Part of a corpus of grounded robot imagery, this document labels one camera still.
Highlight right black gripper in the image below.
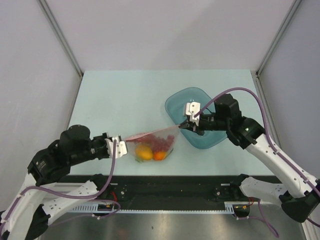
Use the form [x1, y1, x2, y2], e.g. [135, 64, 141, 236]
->
[179, 112, 229, 136]

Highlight yellow toy lemon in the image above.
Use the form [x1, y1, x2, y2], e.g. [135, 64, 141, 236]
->
[135, 145, 153, 161]

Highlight purple toy grapes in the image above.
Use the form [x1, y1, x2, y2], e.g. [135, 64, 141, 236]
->
[140, 134, 176, 152]

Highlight clear pink zip top bag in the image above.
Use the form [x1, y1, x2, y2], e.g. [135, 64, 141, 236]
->
[124, 125, 180, 163]

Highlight green orange toy mango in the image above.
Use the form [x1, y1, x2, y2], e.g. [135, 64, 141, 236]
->
[136, 151, 168, 163]

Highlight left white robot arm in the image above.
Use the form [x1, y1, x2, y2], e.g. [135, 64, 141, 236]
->
[0, 125, 118, 240]

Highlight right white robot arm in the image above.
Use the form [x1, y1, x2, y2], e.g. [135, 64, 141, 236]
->
[179, 94, 320, 223]

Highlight teal plastic tray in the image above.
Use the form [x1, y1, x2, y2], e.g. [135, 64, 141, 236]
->
[164, 87, 227, 150]

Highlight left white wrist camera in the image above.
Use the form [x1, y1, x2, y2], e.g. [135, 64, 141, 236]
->
[105, 135, 128, 159]

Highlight left white cable duct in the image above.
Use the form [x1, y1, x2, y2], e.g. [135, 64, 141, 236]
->
[69, 202, 115, 214]

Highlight white cable duct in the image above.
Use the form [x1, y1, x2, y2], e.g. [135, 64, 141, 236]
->
[224, 201, 251, 213]
[69, 202, 115, 214]

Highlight aluminium frame rail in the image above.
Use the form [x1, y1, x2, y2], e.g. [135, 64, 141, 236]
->
[250, 70, 281, 146]

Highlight right white cable duct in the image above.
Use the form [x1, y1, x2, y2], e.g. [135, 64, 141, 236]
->
[224, 201, 251, 213]

